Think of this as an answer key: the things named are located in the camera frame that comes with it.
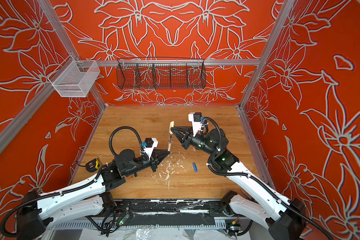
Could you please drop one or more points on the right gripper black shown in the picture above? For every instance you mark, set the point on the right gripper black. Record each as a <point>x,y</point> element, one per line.
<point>188,141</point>

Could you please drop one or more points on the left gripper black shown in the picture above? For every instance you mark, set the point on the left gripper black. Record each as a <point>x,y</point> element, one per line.
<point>154,162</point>

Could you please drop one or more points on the beige pen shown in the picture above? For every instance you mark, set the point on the beige pen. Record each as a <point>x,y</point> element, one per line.
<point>170,143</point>

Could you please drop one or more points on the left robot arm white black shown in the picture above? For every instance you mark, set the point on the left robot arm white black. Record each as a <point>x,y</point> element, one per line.
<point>90,197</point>

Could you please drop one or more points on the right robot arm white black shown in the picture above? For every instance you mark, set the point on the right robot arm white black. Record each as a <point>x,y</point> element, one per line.
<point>280,216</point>

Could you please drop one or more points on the blue pen cap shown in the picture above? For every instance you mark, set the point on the blue pen cap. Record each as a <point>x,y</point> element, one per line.
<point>195,167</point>

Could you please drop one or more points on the yellow black tape measure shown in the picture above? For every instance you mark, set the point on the yellow black tape measure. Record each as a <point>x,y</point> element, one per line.
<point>93,165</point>

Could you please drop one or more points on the white mesh basket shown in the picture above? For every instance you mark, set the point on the white mesh basket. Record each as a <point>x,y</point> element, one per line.
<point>74,79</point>

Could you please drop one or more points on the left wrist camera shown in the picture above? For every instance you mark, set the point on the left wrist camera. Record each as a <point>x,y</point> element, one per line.
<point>148,147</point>

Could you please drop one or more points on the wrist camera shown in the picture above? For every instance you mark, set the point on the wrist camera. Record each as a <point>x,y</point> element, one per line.
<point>148,147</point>
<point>196,119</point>

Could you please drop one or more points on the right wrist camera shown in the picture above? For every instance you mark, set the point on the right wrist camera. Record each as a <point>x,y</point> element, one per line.
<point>196,119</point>

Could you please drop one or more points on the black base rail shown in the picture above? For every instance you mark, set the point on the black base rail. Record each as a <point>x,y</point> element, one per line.
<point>211,207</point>

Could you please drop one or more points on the black wire basket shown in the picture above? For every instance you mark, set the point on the black wire basket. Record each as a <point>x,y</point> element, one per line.
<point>161,74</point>

